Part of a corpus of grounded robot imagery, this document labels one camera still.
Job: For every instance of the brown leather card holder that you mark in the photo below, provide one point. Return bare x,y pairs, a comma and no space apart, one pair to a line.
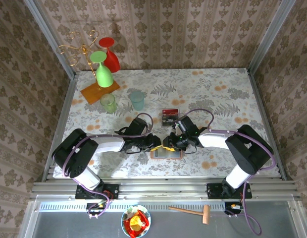
168,155

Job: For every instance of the small red black card box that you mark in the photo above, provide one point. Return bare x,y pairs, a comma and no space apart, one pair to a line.
170,112

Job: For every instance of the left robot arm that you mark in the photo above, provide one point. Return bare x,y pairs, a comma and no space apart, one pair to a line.
109,145

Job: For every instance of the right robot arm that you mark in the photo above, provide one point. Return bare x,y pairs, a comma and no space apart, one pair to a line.
213,141

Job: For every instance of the blue textured tumbler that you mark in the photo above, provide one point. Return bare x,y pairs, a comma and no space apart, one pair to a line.
137,101

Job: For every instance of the green glass tumbler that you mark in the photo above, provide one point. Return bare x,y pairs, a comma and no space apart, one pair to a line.
108,102

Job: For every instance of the floral fern print tablecloth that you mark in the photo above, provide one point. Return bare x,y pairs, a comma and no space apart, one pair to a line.
205,81

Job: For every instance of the patterned ceramic bowl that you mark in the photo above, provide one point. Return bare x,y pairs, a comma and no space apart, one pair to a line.
130,210

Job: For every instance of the red wrapper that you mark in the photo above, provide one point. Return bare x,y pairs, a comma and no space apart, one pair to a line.
142,216

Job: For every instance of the wooden mallet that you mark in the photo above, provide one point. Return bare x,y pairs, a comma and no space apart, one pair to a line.
206,214

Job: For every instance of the yellow crumpled paper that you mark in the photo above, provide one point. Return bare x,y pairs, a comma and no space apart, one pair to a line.
135,220

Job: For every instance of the green plastic wine glass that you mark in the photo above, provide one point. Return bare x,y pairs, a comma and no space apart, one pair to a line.
104,77

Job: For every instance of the grey metal shelf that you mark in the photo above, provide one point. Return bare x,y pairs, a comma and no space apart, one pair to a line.
180,228

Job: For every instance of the red plastic wine glass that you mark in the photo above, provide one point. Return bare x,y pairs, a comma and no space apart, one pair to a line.
112,62

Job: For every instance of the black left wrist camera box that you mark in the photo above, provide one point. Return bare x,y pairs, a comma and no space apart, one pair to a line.
138,127

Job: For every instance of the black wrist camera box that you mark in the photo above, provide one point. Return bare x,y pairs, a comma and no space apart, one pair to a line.
138,127
184,125

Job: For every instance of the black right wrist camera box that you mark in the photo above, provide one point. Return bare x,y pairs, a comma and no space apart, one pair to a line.
184,125

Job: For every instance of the aluminium extrusion frame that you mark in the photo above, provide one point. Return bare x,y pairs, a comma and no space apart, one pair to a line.
168,188

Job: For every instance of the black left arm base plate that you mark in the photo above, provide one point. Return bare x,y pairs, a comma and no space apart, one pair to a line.
111,189

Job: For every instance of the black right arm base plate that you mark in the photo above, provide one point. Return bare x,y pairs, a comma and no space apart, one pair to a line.
214,191

